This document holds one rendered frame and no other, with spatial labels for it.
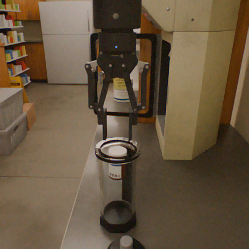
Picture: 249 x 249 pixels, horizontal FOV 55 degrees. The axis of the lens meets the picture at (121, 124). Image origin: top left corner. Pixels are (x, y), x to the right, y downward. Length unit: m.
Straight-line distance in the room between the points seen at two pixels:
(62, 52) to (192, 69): 5.21
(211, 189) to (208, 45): 0.47
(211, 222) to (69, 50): 5.44
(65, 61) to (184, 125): 5.19
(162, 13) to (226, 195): 0.60
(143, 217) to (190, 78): 0.47
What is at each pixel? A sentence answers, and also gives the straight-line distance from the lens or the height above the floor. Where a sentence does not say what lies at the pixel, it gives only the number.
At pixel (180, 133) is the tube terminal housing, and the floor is 1.05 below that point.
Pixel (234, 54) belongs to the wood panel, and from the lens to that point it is 1.30.
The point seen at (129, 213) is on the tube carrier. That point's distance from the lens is 0.65.
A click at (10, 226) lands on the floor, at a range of 2.17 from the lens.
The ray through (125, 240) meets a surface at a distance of 0.58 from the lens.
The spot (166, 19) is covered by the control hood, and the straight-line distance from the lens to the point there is 0.83.
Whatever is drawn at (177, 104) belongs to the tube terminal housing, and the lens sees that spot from 0.88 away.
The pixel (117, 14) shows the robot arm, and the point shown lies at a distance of 0.46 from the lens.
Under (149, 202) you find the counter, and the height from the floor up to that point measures 0.94.
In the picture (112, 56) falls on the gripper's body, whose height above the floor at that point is 1.38.
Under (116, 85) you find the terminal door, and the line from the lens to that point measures 1.19.
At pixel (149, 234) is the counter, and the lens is 0.68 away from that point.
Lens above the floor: 1.45
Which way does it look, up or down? 23 degrees down
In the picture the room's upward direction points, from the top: straight up
